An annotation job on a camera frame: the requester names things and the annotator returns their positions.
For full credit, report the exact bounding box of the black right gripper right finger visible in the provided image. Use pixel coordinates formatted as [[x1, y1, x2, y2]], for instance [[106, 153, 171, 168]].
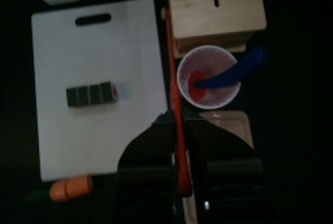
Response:
[[181, 106, 266, 224]]

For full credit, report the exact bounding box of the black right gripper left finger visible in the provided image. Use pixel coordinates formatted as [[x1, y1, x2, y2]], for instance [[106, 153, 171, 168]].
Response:
[[114, 110, 178, 224]]

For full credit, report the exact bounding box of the red toy knife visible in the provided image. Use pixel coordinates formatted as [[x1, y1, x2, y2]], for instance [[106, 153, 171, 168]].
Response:
[[161, 6, 194, 199]]

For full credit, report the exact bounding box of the black seaweed sushi roll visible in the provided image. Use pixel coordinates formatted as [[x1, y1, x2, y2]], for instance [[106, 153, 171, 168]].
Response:
[[66, 81, 119, 108]]

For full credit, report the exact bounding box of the white plastic cutting board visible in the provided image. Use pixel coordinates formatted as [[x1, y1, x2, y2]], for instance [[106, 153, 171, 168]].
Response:
[[30, 0, 169, 183]]

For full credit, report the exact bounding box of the blue plastic toy knife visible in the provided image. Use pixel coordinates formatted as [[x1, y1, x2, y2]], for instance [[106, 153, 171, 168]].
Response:
[[193, 46, 268, 90]]

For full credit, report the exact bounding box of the wooden knife block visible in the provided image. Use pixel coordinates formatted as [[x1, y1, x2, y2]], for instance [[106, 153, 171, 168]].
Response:
[[166, 0, 268, 59]]

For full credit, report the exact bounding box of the orange toy carrot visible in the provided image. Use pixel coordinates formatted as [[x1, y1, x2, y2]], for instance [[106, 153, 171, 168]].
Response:
[[24, 174, 95, 204]]

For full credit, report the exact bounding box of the clear plastic cup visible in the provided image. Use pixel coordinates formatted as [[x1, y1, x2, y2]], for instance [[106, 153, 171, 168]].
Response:
[[175, 45, 242, 110]]

